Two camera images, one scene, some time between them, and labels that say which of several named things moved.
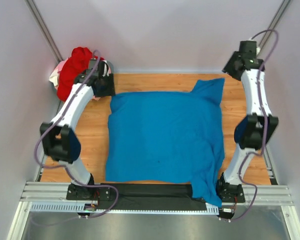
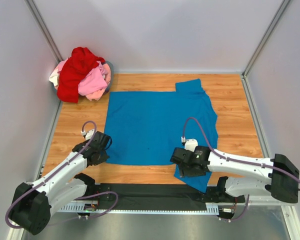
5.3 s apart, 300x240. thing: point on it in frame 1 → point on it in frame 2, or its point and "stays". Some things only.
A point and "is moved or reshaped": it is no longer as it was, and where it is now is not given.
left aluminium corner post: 43,28 stays
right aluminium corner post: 273,25 stays
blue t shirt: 171,136 is moved or reshaped
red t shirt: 78,63 stays
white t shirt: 54,77 stays
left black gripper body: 108,87 → 102,157
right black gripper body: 230,65 → 185,171
